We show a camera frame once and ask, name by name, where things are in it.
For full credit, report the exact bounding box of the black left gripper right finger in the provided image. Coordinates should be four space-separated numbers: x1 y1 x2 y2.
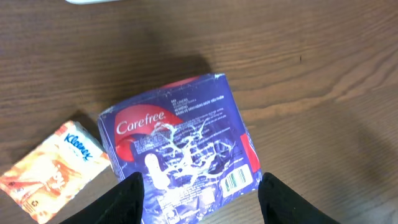
258 172 338 224

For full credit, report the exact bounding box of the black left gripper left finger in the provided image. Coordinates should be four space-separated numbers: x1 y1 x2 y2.
61 172 144 224

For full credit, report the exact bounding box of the orange Kleenex tissue pack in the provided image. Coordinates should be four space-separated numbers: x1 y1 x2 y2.
1 121 110 223

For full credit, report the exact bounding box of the purple Carefree pad pack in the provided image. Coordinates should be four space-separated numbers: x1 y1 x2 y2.
97 73 262 223

